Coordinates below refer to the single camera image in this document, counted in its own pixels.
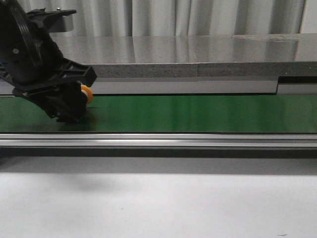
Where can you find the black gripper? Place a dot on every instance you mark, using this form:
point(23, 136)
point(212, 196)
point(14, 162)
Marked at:
point(31, 61)

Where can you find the yellow mushroom push button switch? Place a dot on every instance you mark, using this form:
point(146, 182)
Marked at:
point(87, 93)

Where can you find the white pleated curtain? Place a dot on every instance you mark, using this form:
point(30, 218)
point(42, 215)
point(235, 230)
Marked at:
point(185, 17)

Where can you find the green conveyor belt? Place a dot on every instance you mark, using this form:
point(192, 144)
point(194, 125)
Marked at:
point(172, 114)

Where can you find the grey conveyor rear guard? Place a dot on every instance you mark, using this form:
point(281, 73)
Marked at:
point(294, 85)

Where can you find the aluminium conveyor front rail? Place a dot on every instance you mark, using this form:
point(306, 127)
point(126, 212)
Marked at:
point(162, 140)

